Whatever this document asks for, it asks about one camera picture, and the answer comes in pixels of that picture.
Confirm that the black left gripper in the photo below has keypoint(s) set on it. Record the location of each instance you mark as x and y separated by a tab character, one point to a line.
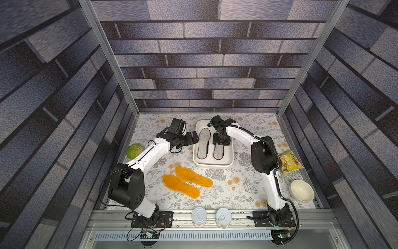
190	140

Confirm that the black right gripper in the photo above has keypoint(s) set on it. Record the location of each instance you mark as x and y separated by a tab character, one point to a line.
222	136

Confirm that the grey felt insole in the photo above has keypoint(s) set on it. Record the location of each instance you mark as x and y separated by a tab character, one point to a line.
204	138
218	153

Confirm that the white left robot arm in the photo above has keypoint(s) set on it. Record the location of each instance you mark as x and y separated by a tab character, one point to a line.
127	181

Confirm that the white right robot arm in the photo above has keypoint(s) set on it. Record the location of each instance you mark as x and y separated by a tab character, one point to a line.
265	160

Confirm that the white plastic storage box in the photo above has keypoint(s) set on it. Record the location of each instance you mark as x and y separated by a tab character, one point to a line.
209	161

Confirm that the green cabbage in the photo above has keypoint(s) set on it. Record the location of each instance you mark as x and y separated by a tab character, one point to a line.
134	151

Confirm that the yellow-green snack bag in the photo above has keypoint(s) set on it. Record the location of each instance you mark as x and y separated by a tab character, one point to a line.
290	162

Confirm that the silver tin can right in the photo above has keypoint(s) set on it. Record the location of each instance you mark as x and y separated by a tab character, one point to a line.
223	217

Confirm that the silver tin can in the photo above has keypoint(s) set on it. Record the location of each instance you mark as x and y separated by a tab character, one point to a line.
223	217
199	217

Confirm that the silver tin can left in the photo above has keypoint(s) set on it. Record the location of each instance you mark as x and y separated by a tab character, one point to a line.
199	217

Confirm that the white bowl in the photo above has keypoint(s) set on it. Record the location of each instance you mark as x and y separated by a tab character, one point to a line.
301	191

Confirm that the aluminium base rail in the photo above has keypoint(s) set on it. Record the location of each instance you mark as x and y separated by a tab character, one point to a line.
108	229

